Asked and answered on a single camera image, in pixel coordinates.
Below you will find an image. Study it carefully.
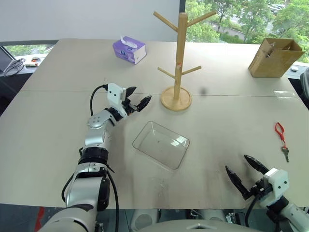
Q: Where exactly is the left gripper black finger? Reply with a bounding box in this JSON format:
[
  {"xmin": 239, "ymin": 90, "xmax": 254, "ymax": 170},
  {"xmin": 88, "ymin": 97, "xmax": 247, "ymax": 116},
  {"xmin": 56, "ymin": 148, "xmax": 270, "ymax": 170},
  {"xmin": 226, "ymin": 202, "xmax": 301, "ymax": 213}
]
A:
[
  {"xmin": 125, "ymin": 86, "xmax": 138, "ymax": 100},
  {"xmin": 136, "ymin": 95, "xmax": 153, "ymax": 112}
]

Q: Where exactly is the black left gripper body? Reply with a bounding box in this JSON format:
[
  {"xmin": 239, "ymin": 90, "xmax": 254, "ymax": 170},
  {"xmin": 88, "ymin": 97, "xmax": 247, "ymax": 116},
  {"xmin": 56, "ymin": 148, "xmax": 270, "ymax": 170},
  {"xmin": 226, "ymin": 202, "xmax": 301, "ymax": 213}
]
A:
[{"xmin": 122, "ymin": 97, "xmax": 141, "ymax": 116}]

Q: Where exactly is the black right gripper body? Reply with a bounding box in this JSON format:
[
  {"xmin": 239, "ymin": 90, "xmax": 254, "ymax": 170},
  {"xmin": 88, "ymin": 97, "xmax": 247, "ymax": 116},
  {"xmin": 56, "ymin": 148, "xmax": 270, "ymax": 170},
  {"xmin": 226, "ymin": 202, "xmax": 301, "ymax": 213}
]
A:
[{"xmin": 248, "ymin": 178, "xmax": 275, "ymax": 200}]

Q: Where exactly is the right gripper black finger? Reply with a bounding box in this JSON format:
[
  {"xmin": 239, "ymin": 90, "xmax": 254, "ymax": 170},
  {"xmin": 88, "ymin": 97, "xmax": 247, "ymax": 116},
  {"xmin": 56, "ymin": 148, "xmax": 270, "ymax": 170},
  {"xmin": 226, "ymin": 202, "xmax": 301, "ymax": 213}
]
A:
[
  {"xmin": 243, "ymin": 154, "xmax": 269, "ymax": 174},
  {"xmin": 225, "ymin": 165, "xmax": 251, "ymax": 201}
]

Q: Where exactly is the purple tissue box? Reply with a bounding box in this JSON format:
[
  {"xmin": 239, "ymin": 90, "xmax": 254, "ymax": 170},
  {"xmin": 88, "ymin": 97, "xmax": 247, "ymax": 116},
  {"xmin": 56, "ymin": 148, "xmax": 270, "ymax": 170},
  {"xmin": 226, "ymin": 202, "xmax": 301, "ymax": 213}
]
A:
[{"xmin": 112, "ymin": 36, "xmax": 147, "ymax": 65}]

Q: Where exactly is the clear plastic tray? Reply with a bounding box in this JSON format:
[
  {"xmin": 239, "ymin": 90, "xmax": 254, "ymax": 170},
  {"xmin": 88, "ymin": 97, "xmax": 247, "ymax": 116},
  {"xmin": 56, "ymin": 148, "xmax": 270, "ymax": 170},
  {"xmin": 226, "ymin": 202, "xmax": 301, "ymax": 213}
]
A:
[{"xmin": 132, "ymin": 121, "xmax": 190, "ymax": 171}]

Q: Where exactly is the white tissue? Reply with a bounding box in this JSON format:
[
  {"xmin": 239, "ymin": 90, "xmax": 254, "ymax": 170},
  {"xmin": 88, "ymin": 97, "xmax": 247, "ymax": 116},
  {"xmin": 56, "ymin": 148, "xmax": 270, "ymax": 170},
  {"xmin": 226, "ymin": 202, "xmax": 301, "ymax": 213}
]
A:
[{"xmin": 120, "ymin": 35, "xmax": 138, "ymax": 50}]

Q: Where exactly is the wooden tree-shaped hanger stand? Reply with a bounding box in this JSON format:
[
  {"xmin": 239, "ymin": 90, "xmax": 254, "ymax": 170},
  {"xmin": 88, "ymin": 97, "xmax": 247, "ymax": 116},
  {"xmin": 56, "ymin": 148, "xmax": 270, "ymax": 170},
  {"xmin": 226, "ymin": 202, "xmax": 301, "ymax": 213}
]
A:
[{"xmin": 153, "ymin": 10, "xmax": 217, "ymax": 111}]

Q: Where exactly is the silver robot torso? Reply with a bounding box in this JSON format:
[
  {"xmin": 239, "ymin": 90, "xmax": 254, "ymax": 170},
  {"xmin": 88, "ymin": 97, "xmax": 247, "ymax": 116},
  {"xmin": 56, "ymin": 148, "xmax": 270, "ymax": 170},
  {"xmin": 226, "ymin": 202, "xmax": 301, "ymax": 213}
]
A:
[{"xmin": 136, "ymin": 218, "xmax": 258, "ymax": 232}]

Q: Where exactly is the black chair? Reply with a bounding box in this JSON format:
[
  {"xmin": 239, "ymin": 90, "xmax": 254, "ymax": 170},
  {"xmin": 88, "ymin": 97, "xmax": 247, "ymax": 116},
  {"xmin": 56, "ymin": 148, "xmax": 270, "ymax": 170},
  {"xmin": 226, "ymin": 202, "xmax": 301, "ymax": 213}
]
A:
[{"xmin": 299, "ymin": 69, "xmax": 309, "ymax": 109}]

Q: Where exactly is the brown cardboard box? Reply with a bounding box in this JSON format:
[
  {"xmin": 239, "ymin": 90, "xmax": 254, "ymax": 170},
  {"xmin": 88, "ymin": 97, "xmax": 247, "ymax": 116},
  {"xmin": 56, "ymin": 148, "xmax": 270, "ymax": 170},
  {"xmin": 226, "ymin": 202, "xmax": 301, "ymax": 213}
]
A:
[{"xmin": 248, "ymin": 38, "xmax": 303, "ymax": 78}]

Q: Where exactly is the small orange white object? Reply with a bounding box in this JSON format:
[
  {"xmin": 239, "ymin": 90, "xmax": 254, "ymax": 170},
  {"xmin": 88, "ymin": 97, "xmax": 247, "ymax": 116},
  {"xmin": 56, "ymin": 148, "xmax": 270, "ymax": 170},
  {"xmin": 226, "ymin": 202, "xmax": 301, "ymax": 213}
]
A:
[{"xmin": 25, "ymin": 57, "xmax": 41, "ymax": 67}]

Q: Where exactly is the red object under table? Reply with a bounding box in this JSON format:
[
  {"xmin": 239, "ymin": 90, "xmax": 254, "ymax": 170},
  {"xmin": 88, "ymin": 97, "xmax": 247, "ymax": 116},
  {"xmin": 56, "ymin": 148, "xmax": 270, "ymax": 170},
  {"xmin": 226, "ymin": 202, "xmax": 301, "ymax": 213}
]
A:
[{"xmin": 35, "ymin": 207, "xmax": 46, "ymax": 229}]

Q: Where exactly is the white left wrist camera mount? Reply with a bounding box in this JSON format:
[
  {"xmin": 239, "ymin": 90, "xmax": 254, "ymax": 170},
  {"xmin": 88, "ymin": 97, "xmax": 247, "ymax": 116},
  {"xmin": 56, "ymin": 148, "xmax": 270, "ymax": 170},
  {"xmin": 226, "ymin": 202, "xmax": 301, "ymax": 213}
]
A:
[{"xmin": 106, "ymin": 83, "xmax": 128, "ymax": 117}]

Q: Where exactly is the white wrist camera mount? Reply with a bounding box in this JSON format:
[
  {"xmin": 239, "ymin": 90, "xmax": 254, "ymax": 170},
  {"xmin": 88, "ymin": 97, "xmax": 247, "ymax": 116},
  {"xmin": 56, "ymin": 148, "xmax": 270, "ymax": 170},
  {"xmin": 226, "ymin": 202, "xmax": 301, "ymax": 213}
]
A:
[
  {"xmin": 106, "ymin": 83, "xmax": 128, "ymax": 117},
  {"xmin": 259, "ymin": 168, "xmax": 290, "ymax": 208}
]

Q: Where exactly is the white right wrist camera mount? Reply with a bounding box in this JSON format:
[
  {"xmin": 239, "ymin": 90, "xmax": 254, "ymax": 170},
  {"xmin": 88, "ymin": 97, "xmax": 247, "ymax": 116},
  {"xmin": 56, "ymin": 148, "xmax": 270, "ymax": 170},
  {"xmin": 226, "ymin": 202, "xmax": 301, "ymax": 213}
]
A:
[{"xmin": 259, "ymin": 168, "xmax": 290, "ymax": 208}]

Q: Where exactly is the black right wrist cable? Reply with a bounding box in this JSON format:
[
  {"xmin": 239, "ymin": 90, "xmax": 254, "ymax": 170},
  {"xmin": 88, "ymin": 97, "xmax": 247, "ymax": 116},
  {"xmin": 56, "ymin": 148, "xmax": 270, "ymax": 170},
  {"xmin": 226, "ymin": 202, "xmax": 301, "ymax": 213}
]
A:
[{"xmin": 244, "ymin": 195, "xmax": 258, "ymax": 228}]

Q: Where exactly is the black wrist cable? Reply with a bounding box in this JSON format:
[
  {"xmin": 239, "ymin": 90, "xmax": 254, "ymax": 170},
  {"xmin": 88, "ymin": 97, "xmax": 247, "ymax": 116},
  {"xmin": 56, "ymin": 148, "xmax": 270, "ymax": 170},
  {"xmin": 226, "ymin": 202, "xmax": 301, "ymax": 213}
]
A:
[
  {"xmin": 89, "ymin": 84, "xmax": 109, "ymax": 116},
  {"xmin": 244, "ymin": 195, "xmax": 258, "ymax": 228}
]

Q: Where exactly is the key on red strap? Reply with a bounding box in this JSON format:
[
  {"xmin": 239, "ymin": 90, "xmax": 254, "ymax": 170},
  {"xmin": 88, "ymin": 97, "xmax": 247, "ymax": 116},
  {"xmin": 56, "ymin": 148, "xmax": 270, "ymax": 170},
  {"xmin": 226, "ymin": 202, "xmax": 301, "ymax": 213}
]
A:
[{"xmin": 274, "ymin": 122, "xmax": 290, "ymax": 163}]

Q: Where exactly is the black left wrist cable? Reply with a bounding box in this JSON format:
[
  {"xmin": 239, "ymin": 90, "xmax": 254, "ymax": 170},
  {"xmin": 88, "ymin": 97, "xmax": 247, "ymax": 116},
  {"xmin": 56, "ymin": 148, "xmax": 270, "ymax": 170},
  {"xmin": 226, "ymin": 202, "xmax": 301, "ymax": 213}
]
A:
[{"xmin": 89, "ymin": 84, "xmax": 109, "ymax": 116}]

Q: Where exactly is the black left arm long cable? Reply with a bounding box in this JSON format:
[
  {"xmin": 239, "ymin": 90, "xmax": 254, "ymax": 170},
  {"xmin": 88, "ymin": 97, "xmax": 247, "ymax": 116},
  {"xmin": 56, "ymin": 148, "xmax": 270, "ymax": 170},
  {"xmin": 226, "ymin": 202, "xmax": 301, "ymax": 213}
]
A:
[{"xmin": 61, "ymin": 166, "xmax": 120, "ymax": 232}]

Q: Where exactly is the white grey cable bundle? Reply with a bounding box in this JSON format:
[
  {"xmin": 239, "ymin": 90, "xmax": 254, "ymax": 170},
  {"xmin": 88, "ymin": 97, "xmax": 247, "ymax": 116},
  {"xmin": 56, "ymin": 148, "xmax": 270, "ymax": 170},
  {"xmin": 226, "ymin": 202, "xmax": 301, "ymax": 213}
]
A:
[{"xmin": 3, "ymin": 58, "xmax": 26, "ymax": 77}]

